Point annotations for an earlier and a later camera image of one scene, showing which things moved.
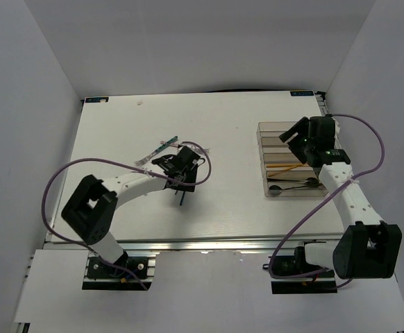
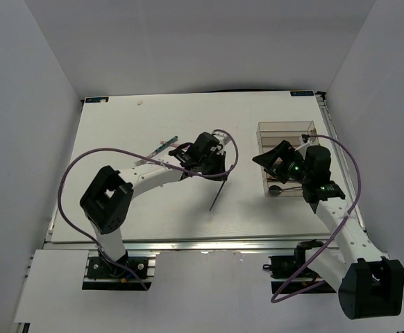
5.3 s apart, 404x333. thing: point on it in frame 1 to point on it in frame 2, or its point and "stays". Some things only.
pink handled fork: [171, 144] stays
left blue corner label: [96, 99] stays
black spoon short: [276, 190] stays
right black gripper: [300, 127] to [285, 152]
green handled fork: [148, 157] stays
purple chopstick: [182, 198] to [217, 195]
